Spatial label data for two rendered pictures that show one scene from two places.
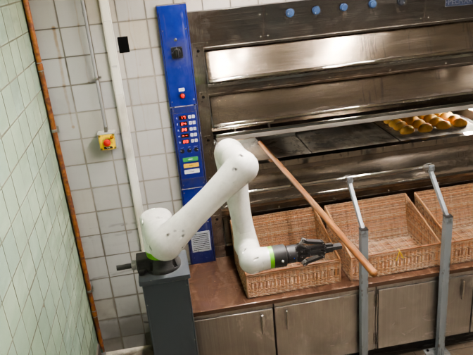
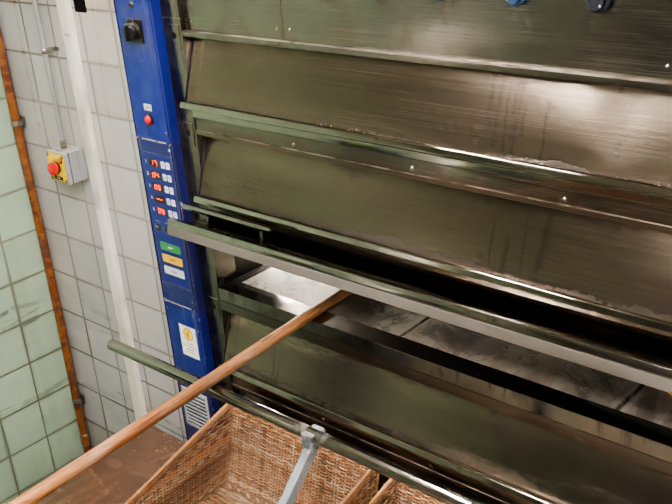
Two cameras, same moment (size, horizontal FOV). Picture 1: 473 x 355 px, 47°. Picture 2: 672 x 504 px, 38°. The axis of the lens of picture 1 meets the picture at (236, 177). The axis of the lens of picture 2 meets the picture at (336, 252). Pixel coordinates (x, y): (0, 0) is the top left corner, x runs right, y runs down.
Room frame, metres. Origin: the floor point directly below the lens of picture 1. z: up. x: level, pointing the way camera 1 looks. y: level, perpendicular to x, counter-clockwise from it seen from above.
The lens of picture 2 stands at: (1.76, -2.05, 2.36)
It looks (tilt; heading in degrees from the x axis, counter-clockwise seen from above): 24 degrees down; 51
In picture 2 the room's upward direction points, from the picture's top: 5 degrees counter-clockwise
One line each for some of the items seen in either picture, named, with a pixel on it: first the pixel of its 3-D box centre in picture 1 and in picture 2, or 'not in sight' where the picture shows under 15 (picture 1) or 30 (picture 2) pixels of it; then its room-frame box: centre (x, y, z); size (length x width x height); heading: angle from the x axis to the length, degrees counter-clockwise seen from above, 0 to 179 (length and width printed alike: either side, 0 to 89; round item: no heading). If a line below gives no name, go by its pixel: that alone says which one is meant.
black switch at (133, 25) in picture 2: (176, 48); (128, 23); (3.03, 0.26, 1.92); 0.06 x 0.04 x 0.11; 97
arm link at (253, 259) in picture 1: (255, 258); not in sight; (1.98, -0.05, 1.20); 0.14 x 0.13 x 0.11; 98
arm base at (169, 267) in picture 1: (148, 261); not in sight; (1.99, 0.39, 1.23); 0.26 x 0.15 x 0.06; 98
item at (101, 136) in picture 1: (107, 140); (66, 164); (2.99, 0.71, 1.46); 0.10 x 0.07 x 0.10; 97
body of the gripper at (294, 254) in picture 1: (296, 253); not in sight; (2.00, -0.22, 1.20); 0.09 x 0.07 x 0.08; 98
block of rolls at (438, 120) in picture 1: (415, 115); not in sight; (3.72, -1.30, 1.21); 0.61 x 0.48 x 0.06; 7
